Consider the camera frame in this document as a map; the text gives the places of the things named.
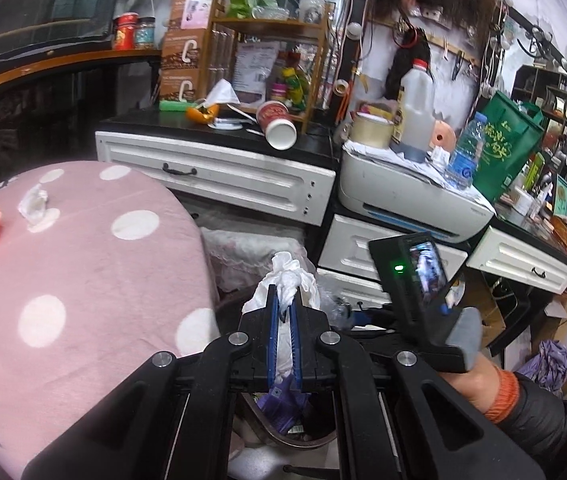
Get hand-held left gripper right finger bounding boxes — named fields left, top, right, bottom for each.
left=288, top=300, right=547, bottom=480

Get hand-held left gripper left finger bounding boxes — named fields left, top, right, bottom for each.
left=20, top=285, right=280, bottom=480

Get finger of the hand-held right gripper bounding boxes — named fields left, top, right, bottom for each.
left=336, top=305, right=404, bottom=333

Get purple wrapper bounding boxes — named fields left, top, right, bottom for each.
left=256, top=377, right=312, bottom=434

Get white tissue wad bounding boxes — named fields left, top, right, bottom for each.
left=240, top=251, right=322, bottom=381

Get black trash bin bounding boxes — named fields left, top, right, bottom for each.
left=236, top=389, right=339, bottom=449

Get person's right forearm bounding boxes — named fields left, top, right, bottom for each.
left=438, top=355, right=567, bottom=480

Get clear plastic bag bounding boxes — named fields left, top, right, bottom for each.
left=321, top=277, right=357, bottom=323

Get white stacked drawer unit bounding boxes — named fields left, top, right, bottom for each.
left=316, top=212, right=469, bottom=311

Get cardboard box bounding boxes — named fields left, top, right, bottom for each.
left=462, top=270, right=507, bottom=347

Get white printer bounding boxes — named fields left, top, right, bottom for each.
left=338, top=141, right=497, bottom=244

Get white single drawer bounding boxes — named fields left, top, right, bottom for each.
left=466, top=225, right=567, bottom=296

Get purple cloth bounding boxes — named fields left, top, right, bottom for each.
left=517, top=339, right=567, bottom=402

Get clear water bottle blue label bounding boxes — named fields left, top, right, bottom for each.
left=443, top=112, right=489, bottom=191

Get pink round item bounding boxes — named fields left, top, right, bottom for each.
left=431, top=122, right=457, bottom=154

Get roll of tape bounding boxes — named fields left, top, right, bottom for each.
left=350, top=112, right=395, bottom=150

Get white wide drawer cabinet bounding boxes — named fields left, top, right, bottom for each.
left=94, top=109, right=339, bottom=227

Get green shopping bag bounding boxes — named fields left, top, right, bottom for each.
left=468, top=91, right=545, bottom=206

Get plastic jug red cap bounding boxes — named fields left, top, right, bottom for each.
left=390, top=59, right=437, bottom=164

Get pink polka dot blanket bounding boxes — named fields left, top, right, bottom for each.
left=0, top=160, right=222, bottom=479

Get red and white paper cup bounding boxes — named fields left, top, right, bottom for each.
left=256, top=101, right=298, bottom=151

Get black hanging bag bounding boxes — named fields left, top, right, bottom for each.
left=385, top=35, right=433, bottom=102

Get orange peel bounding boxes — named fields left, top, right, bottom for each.
left=186, top=102, right=222, bottom=126

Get white face mask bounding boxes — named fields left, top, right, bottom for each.
left=203, top=79, right=244, bottom=107

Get crumpled white tissue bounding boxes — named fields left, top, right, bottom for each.
left=17, top=184, right=60, bottom=227

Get brown coffee boxes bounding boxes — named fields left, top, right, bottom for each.
left=158, top=0, right=225, bottom=104

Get glass mug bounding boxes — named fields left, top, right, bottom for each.
left=297, top=0, right=327, bottom=24

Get wooden shelf rack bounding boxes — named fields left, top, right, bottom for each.
left=210, top=1, right=337, bottom=134

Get glass jar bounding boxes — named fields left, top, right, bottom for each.
left=136, top=16, right=157, bottom=50

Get red tin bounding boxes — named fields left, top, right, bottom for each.
left=113, top=14, right=139, bottom=51

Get curved wooden counter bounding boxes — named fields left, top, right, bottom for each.
left=0, top=47, right=162, bottom=107

